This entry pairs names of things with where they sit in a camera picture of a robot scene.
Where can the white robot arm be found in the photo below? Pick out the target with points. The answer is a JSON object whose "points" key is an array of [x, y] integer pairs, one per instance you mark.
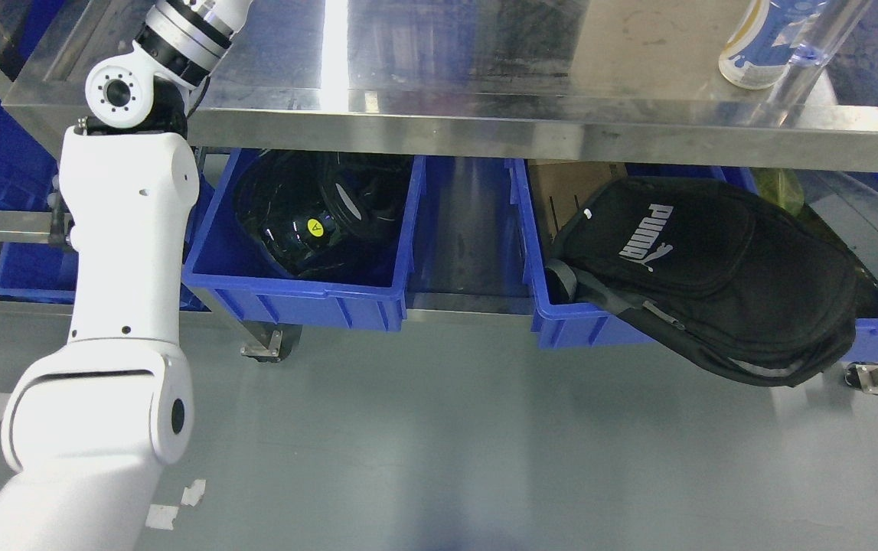
{"points": [[89, 429]]}

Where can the stainless steel shelf table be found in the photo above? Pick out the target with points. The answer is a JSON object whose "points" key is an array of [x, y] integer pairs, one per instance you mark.
{"points": [[560, 80]]}

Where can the black glossy helmet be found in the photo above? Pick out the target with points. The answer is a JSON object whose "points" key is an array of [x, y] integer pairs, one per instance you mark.
{"points": [[322, 215]]}

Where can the blue bin with backpack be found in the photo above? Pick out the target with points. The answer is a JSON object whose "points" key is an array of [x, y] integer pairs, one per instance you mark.
{"points": [[558, 325]]}

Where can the brown cardboard piece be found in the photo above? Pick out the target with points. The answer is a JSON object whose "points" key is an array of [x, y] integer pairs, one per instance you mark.
{"points": [[559, 189]]}

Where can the blue bin with helmet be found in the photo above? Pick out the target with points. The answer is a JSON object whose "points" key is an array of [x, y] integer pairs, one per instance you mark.
{"points": [[226, 265]]}

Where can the black Puma backpack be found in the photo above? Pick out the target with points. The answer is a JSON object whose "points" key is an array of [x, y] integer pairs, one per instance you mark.
{"points": [[718, 275]]}

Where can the white blue bottle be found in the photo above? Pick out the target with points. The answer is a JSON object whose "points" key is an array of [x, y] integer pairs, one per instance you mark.
{"points": [[758, 51]]}

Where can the blue bin far left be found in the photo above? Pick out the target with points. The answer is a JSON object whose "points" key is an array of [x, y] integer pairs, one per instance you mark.
{"points": [[33, 272]]}

